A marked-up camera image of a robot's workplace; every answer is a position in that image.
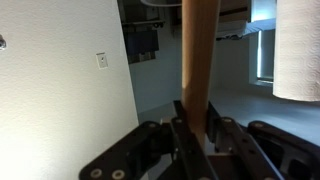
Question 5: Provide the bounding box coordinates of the white wall light switch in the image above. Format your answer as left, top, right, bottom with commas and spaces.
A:
95, 51, 109, 70

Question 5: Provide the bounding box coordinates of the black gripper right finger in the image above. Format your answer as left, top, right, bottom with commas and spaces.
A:
205, 101, 320, 180

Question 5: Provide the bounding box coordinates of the wooden spoon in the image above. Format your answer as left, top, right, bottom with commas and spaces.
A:
180, 0, 222, 149

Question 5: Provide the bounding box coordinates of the white paper towel roll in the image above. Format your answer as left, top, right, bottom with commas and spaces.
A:
272, 0, 320, 103

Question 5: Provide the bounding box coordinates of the window with white frame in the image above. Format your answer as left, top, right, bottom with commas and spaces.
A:
248, 0, 278, 88

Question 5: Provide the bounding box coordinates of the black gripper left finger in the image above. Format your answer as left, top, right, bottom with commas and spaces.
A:
79, 99, 218, 180

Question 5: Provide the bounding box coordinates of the metal wall knob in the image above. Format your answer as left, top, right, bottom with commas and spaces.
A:
0, 33, 8, 52

